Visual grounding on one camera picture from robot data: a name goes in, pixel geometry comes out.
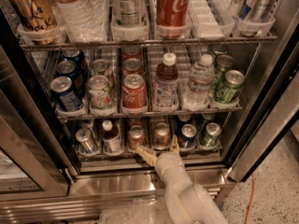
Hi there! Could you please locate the middle wire shelf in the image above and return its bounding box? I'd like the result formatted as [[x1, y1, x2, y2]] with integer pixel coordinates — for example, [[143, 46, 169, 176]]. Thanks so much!
[[56, 105, 242, 120]]

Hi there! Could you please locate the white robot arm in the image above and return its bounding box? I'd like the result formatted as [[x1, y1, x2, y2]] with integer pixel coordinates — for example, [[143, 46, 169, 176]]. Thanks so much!
[[135, 135, 228, 224]]

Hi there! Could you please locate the brown tea bottle middle shelf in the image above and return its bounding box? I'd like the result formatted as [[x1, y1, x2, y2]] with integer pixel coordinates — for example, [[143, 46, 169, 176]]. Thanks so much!
[[153, 53, 178, 107]]

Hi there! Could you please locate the rear red Coke can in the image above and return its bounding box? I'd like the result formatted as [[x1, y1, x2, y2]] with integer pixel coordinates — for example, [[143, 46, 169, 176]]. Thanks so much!
[[121, 48, 143, 61]]

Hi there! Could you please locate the blue can bottom shelf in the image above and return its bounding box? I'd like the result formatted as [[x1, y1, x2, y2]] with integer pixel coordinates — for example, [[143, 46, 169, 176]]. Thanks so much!
[[178, 124, 196, 148]]

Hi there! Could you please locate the clear water bottle top shelf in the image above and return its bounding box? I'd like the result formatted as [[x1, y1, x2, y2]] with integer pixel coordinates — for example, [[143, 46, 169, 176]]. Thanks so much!
[[54, 0, 107, 43]]

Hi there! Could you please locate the red coke can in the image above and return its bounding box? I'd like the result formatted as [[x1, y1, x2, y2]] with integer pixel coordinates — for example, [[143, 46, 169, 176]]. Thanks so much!
[[122, 74, 147, 109], [121, 48, 143, 61], [122, 58, 144, 76]]

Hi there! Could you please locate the clear water bottle shelf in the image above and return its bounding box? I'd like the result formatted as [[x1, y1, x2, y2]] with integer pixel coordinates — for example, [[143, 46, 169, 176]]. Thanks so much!
[[185, 54, 215, 106], [54, 0, 107, 43]]

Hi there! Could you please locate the left glass fridge door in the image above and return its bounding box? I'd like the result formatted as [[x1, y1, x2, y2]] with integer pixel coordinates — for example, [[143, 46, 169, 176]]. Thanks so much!
[[0, 44, 69, 203]]

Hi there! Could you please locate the orange cable on floor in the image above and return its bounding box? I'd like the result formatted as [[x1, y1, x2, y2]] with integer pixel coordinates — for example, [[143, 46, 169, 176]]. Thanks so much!
[[244, 173, 257, 224]]

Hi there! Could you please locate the clear plastic bin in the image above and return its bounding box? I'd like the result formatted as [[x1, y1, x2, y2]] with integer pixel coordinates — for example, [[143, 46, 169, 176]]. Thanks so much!
[[99, 198, 173, 224]]

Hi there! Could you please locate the front red Coke can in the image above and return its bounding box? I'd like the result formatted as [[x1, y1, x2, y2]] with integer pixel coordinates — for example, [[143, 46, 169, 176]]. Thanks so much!
[[122, 74, 147, 109]]

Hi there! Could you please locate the silver can bottom shelf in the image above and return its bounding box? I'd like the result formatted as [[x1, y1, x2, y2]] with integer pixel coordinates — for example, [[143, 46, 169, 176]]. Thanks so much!
[[76, 128, 98, 153]]

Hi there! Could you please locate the rear blue Pepsi can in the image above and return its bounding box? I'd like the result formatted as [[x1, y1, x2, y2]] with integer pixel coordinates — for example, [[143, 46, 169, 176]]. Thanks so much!
[[63, 49, 89, 81]]

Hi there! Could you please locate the front green can middle shelf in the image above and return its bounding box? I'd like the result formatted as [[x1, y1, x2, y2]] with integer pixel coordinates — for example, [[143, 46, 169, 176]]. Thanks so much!
[[214, 70, 245, 104]]

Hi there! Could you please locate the La Croix orange can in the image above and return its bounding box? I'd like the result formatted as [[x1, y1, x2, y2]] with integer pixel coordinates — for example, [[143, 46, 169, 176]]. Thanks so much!
[[8, 0, 57, 44]]

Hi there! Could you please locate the red Coca-Cola bottle top shelf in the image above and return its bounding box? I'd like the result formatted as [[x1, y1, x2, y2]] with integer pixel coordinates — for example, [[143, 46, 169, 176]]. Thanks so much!
[[156, 0, 189, 39]]

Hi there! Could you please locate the front blue Pepsi can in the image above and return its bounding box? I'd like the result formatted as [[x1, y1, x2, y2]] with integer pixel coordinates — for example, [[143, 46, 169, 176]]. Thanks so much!
[[50, 77, 82, 112]]

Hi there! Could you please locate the blue silver can top shelf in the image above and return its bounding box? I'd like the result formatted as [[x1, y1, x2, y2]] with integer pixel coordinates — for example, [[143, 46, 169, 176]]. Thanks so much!
[[228, 0, 276, 37]]

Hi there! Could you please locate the middle blue Pepsi can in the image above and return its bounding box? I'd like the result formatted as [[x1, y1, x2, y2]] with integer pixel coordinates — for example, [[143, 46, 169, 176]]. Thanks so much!
[[56, 60, 86, 98]]

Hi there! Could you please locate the middle red Coke can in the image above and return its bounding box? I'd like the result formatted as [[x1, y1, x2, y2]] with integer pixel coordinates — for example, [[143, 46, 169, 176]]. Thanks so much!
[[122, 58, 144, 76]]

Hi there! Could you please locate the front white green can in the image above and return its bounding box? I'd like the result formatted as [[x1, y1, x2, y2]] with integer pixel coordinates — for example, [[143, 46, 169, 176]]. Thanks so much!
[[88, 75, 113, 110]]

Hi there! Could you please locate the rear white green can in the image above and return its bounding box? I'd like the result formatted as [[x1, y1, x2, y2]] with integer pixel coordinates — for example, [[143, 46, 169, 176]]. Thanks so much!
[[92, 59, 114, 86]]

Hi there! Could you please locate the orange can shelf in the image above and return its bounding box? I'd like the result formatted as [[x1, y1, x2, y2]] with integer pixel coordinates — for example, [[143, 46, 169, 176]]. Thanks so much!
[[153, 122, 171, 149], [128, 125, 146, 150]]

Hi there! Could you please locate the small tea bottle bottom shelf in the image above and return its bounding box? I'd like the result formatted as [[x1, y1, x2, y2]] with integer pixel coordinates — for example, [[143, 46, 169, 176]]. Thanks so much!
[[102, 119, 121, 153]]

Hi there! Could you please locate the clear water bottle middle shelf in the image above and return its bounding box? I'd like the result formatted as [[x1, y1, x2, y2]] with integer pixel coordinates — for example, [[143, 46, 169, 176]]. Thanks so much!
[[185, 54, 215, 106]]

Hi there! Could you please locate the rear green can middle shelf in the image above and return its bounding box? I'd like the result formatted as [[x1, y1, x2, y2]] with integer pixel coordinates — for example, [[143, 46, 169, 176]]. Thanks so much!
[[209, 44, 229, 58]]

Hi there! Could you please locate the empty white shelf tray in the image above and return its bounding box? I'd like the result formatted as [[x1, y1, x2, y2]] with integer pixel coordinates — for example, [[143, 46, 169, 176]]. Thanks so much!
[[189, 0, 235, 40]]

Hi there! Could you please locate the top wire shelf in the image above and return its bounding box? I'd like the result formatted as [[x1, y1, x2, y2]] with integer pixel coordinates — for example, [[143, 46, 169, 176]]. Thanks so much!
[[18, 33, 278, 51]]

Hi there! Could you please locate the right fridge door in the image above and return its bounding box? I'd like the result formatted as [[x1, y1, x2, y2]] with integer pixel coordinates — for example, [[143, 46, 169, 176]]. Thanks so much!
[[226, 7, 299, 182]]

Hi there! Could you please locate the green can bottom shelf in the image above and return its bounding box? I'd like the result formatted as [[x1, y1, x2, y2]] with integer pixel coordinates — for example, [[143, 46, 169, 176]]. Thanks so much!
[[200, 122, 221, 147]]

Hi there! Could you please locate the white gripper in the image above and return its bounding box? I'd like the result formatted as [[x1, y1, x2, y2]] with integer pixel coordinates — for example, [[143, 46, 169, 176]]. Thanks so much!
[[135, 134, 187, 185]]

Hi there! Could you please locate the green can shelf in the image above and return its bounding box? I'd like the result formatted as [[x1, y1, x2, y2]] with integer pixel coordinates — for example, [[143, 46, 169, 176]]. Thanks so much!
[[200, 122, 221, 147], [214, 70, 245, 104], [211, 54, 234, 90], [209, 44, 229, 58]]

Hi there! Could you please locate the white green can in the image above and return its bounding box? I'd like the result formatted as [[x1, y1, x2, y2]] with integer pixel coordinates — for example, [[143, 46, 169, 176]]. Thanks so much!
[[92, 59, 114, 86], [88, 75, 113, 110]]

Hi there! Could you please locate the blue pepsi can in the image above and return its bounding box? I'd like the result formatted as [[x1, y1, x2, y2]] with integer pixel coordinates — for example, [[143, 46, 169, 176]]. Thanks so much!
[[56, 60, 86, 98], [63, 49, 89, 81], [50, 77, 82, 112]]

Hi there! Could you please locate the wire shelf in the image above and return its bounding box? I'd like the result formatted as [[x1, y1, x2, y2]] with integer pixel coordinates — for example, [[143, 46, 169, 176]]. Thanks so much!
[[18, 33, 278, 51], [56, 105, 242, 120]]

